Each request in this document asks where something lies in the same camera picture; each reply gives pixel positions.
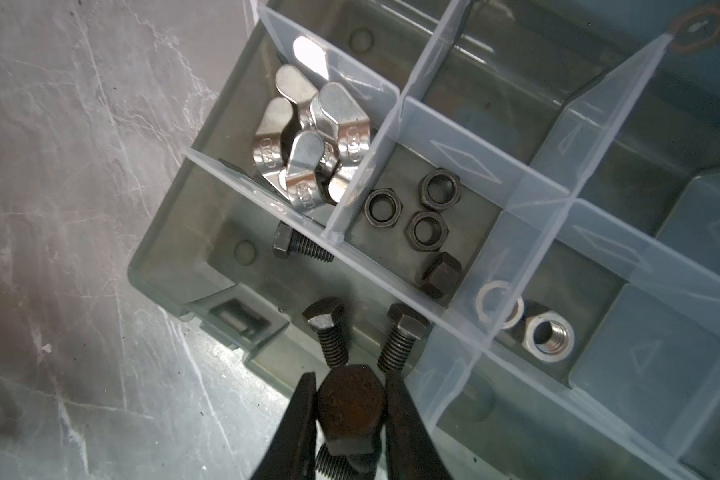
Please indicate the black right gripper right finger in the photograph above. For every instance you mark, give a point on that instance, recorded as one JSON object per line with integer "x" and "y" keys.
{"x": 410, "y": 451}

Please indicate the small black nut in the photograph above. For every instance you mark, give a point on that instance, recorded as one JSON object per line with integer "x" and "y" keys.
{"x": 442, "y": 275}

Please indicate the grey plastic organizer box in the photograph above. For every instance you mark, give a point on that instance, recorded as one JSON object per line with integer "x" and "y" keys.
{"x": 586, "y": 136}

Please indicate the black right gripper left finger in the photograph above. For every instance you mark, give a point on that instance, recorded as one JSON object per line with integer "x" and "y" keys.
{"x": 292, "y": 451}

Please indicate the black bolt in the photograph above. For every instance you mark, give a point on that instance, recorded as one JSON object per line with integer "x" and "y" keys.
{"x": 408, "y": 327}
{"x": 351, "y": 408}
{"x": 288, "y": 240}
{"x": 325, "y": 319}

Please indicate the black hex nut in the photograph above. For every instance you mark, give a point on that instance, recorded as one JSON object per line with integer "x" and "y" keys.
{"x": 439, "y": 190}
{"x": 426, "y": 231}
{"x": 382, "y": 208}

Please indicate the silver hex nut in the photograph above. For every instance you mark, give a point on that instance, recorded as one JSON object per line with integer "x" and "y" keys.
{"x": 491, "y": 305}
{"x": 547, "y": 335}

